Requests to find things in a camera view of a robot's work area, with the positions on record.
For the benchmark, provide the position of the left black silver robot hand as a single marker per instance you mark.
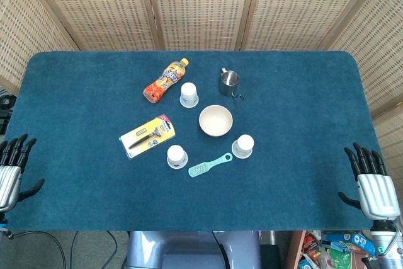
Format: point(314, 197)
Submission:
point(7, 180)

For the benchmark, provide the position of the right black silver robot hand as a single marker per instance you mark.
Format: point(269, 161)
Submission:
point(378, 191)

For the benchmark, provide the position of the white cup green flower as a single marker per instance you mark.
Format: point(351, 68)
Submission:
point(243, 146)

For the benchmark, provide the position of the white cup light blue flowers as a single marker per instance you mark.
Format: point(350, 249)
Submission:
point(189, 94)

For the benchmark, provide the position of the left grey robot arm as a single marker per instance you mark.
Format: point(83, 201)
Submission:
point(2, 221)

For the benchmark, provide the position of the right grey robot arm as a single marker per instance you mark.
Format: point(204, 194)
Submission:
point(388, 243)

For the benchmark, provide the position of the white cup dark blue flower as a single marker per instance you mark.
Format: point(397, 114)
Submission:
point(177, 157)

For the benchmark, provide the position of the woven folding screen panel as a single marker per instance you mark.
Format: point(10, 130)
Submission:
point(378, 54)
point(308, 7)
point(94, 7)
point(201, 7)
point(392, 146)
point(19, 29)

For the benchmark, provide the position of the black equipment on floor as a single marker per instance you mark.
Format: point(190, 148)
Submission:
point(5, 111)

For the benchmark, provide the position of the wooden shelf with clutter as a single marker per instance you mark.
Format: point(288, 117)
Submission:
point(330, 250)

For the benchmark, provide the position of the blue table cloth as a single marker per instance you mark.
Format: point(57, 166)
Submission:
point(94, 193)

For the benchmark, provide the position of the yellow razor blister pack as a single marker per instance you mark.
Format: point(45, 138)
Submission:
point(148, 135)

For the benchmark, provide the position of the beige bowl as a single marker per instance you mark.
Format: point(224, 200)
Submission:
point(215, 121)

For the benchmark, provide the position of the mint green brush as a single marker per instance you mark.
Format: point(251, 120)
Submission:
point(201, 168)

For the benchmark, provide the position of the steel gooseneck pitcher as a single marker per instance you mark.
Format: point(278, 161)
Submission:
point(228, 84)

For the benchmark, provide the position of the orange drink bottle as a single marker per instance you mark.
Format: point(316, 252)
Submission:
point(163, 81)

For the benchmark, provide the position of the grey robot torso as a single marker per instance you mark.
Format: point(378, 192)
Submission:
point(189, 250)

